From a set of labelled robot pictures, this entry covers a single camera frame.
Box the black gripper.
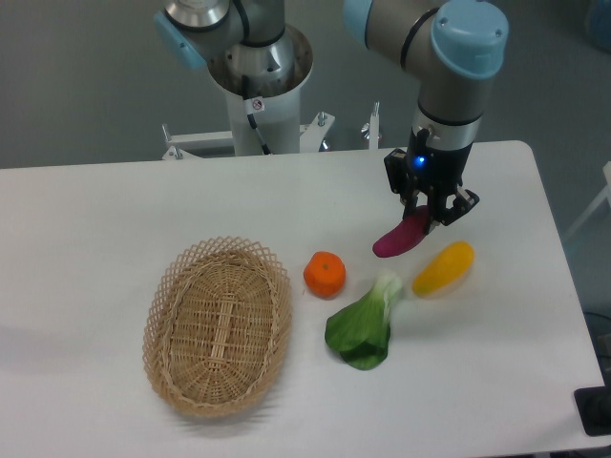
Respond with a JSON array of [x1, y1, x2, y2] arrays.
[[384, 129, 479, 234]]

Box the purple sweet potato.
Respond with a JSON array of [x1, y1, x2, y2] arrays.
[[372, 206, 429, 258]]

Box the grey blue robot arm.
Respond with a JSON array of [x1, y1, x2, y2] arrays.
[[154, 1, 509, 233]]

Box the yellow mango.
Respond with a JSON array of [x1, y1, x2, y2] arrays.
[[411, 240, 475, 297]]

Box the orange tangerine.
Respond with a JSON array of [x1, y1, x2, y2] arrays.
[[303, 251, 347, 299]]

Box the green bok choy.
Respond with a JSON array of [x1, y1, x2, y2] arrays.
[[325, 271, 403, 371]]

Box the white furniture leg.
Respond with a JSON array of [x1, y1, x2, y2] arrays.
[[562, 161, 611, 245]]

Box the oval wicker basket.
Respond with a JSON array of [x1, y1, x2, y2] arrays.
[[143, 237, 292, 418]]

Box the black device at table edge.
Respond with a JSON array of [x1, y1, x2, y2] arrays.
[[574, 386, 610, 437]]

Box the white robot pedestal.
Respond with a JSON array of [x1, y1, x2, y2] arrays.
[[207, 25, 313, 129]]

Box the black cable on pedestal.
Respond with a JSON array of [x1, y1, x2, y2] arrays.
[[241, 74, 273, 156]]

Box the white metal base frame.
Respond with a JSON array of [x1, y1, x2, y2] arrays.
[[160, 101, 386, 160]]

